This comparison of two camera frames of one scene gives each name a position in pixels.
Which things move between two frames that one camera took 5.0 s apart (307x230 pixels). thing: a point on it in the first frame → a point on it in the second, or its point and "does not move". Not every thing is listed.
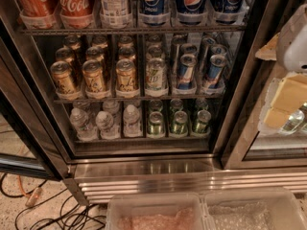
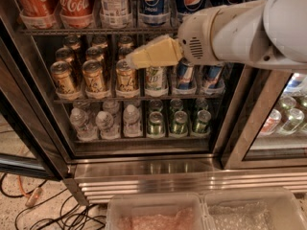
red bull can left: [186, 72] does not move
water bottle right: [131, 117] does not move
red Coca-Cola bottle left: [36, 0] does not move
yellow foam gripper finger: [275, 118] → [196, 37]
